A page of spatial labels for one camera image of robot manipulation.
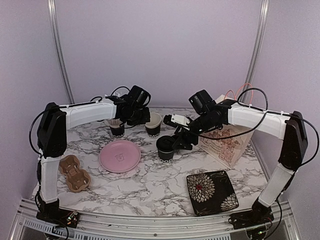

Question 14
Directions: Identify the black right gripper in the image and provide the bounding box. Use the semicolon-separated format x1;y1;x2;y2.
172;111;219;150

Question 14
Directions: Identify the black plastic cup lid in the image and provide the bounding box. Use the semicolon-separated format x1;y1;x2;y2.
156;135;175;152

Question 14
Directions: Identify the black paper coffee cup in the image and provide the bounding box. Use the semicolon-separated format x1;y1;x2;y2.
145;112;162;138

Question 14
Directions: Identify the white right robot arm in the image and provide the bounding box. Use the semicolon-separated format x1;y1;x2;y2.
165;90;309;224

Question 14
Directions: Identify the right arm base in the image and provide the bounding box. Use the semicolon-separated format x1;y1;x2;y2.
228;199;275;230

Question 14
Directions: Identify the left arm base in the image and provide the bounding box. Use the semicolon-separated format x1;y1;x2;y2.
36;200;80;229

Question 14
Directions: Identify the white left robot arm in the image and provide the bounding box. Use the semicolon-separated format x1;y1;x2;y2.
32;85;151;223

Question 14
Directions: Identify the black cup holding straws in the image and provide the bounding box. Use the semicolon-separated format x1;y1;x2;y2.
107;119;125;139

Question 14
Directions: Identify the cream bear paper bag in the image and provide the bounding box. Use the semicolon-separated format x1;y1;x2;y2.
198;82;256;169

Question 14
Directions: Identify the pink round plate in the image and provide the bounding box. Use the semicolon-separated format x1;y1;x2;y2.
98;140;141;174

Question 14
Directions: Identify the black floral square plate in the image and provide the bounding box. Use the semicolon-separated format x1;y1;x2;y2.
186;170;239;217

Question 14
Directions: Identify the brown cardboard cup carrier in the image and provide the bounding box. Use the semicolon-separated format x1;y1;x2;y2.
58;154;91;193

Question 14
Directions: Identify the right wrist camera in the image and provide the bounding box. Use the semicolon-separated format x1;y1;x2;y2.
163;113;191;128

